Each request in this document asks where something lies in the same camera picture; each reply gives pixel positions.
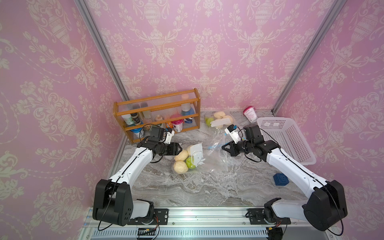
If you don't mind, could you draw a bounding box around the wooden shelf rack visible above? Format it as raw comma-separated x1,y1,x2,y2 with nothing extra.
113,88,201,144

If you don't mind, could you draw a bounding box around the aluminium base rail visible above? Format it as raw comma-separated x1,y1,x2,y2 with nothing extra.
78,207,341,240

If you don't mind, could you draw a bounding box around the beige pear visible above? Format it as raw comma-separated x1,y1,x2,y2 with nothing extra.
173,161,189,174
174,150,189,161

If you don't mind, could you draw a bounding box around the blue cube block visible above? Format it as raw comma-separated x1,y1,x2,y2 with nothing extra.
273,173,290,186

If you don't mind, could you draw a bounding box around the blue white bottle on shelf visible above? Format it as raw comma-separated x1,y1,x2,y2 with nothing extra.
181,103,195,124

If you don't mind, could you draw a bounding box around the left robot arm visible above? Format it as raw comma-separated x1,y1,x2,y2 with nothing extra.
93,126,182,226

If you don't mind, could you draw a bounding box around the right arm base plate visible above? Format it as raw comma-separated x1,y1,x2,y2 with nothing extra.
245,208,291,227

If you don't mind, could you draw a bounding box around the white plastic basket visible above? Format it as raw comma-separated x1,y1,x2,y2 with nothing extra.
257,117,317,166

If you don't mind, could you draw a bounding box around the orange snack packet on shelf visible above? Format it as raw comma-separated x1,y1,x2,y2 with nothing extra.
166,122,174,129

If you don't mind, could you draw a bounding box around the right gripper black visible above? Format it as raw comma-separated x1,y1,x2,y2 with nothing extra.
221,139,255,157

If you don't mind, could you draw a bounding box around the pink lid yogurt cup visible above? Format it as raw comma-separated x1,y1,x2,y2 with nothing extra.
243,106,258,123

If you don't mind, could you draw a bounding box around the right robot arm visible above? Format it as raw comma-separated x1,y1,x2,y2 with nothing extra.
222,124,348,231

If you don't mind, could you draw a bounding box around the white green bottle on shelf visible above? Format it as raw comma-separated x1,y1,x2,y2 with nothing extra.
122,114,135,126

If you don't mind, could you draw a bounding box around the clear zip-top bag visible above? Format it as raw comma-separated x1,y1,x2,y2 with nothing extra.
204,111,237,137
172,134,228,175

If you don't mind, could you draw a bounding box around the green pear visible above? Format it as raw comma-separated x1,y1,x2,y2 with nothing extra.
186,157,196,170
205,117,215,127

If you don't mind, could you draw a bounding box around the blue lid cup lower shelf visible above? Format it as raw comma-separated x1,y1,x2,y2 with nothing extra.
131,128,144,139

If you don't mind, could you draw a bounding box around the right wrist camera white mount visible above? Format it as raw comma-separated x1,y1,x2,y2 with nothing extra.
225,125,242,144

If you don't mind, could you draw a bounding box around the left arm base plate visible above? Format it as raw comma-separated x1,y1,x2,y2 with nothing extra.
127,208,169,226

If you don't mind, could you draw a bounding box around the dark spice jar on shelf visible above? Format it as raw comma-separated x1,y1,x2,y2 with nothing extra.
131,113,141,125

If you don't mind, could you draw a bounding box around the pink lid cup on shelf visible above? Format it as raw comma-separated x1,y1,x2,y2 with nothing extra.
171,114,184,133

